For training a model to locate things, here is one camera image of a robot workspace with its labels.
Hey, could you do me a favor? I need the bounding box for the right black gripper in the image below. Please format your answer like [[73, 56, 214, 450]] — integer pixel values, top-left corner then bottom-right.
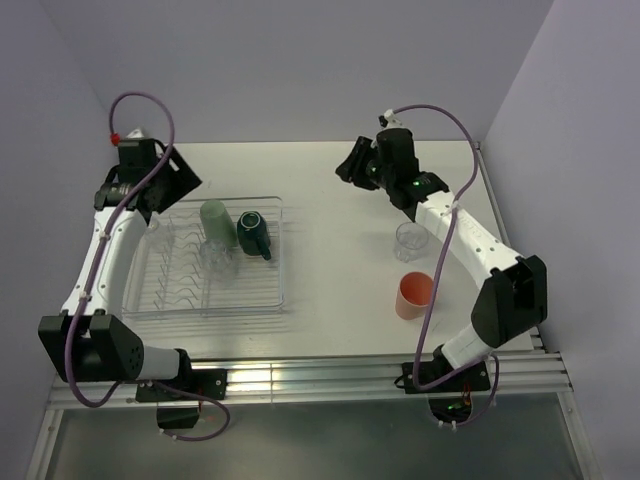
[[335, 136, 395, 191]]

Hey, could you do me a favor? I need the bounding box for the light green plastic cup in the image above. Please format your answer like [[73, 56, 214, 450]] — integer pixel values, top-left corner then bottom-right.
[[199, 199, 238, 248]]

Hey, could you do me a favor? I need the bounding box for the large clear glass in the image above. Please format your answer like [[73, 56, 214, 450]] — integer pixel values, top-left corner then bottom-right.
[[394, 222, 430, 263], [199, 240, 238, 287]]

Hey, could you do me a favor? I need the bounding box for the dark green ceramic mug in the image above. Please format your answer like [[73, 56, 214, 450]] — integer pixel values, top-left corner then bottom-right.
[[236, 211, 272, 261]]

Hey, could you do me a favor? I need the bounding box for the orange plastic cup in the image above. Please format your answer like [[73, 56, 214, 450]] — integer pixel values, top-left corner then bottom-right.
[[395, 271, 434, 320]]

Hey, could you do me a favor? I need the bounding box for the small clear glass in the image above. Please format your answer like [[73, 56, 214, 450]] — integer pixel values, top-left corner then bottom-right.
[[144, 219, 174, 254]]

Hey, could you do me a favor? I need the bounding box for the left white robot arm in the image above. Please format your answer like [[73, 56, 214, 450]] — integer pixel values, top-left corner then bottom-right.
[[38, 138, 201, 399]]

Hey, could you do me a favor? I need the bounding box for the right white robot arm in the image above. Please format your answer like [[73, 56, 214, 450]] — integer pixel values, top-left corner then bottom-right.
[[336, 127, 548, 390]]

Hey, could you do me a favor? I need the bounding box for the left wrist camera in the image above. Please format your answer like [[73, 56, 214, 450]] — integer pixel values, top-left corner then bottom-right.
[[110, 128, 147, 147]]

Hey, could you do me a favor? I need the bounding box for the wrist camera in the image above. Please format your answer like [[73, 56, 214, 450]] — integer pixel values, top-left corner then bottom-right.
[[378, 109, 404, 130], [110, 128, 147, 147]]

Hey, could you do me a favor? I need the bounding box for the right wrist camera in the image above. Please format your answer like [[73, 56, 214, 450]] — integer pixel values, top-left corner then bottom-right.
[[378, 109, 404, 130]]

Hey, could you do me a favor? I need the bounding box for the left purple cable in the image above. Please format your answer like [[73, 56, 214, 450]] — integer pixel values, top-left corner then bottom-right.
[[62, 92, 231, 444]]

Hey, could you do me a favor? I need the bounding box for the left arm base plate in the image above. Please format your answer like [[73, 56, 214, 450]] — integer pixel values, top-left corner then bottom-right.
[[135, 368, 228, 403]]

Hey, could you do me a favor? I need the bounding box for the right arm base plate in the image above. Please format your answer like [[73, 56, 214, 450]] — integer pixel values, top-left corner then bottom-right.
[[394, 358, 492, 395]]

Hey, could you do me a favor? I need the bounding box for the aluminium mounting rail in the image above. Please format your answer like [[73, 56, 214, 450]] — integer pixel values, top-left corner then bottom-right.
[[47, 344, 574, 411]]

